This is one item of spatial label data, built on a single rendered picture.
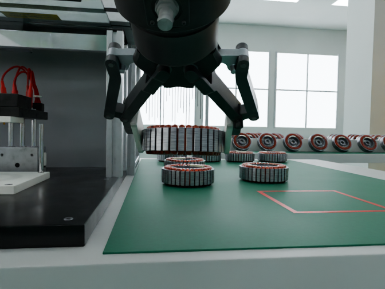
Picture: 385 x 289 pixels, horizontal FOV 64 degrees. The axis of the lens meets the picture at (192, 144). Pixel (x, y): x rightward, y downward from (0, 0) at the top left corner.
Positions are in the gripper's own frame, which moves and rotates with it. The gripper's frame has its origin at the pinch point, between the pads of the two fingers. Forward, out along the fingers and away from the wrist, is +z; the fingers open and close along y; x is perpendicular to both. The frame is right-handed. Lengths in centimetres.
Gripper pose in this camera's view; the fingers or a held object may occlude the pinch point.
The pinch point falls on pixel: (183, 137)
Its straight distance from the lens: 42.3
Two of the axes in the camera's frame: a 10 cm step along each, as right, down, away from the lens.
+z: 0.1, 5.2, 8.5
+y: 10.0, 0.1, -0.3
